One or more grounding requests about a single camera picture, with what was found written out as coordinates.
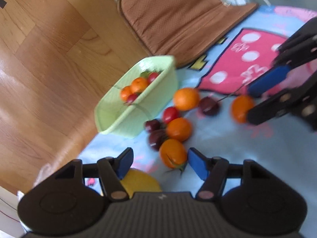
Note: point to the dark red plum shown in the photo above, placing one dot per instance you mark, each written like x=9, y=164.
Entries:
x=208, y=106
x=152, y=125
x=156, y=138

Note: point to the light green plastic basket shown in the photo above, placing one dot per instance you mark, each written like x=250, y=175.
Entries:
x=128, y=119

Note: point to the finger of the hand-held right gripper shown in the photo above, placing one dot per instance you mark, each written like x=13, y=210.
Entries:
x=272, y=109
x=268, y=80

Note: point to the black tape strip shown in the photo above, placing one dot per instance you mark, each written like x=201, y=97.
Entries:
x=2, y=3

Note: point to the brown seat cushion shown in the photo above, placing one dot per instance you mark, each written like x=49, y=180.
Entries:
x=178, y=17

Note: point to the red cherry tomato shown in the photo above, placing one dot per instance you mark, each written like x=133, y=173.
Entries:
x=132, y=98
x=170, y=114
x=153, y=77

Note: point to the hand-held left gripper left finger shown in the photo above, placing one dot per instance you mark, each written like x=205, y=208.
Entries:
x=125, y=163

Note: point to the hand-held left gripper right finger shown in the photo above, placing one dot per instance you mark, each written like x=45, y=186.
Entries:
x=197, y=163

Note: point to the large yellow citrus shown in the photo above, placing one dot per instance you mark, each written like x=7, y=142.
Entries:
x=142, y=182

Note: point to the blue printed blanket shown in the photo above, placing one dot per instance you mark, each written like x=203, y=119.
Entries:
x=223, y=138

